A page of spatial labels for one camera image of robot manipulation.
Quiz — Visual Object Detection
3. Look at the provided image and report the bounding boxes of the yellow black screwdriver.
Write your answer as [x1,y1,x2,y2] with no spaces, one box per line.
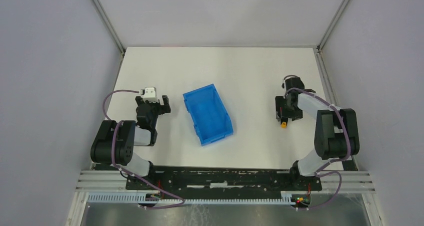
[279,107,288,128]

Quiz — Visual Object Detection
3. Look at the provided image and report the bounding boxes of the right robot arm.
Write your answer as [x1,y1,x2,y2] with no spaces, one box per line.
[275,88,360,177]

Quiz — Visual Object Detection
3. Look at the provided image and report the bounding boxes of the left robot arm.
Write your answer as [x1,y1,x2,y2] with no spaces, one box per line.
[90,95,171,177]

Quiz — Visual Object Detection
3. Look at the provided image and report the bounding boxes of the blue plastic bin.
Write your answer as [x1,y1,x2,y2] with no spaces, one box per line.
[182,84,234,146]

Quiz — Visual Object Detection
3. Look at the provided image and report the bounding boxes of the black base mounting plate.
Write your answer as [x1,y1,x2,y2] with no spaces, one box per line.
[147,166,321,199]

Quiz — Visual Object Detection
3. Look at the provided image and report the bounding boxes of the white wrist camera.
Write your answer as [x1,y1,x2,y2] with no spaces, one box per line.
[139,87,159,103]

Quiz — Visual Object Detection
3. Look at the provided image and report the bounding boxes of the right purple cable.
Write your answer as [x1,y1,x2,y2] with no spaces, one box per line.
[283,74,353,211]

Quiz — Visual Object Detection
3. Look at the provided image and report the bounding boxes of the white slotted cable duct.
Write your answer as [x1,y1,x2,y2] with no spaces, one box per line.
[87,192,296,206]

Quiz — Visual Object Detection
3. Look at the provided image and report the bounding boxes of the aluminium frame rail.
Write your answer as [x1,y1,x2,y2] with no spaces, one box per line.
[76,170,376,194]

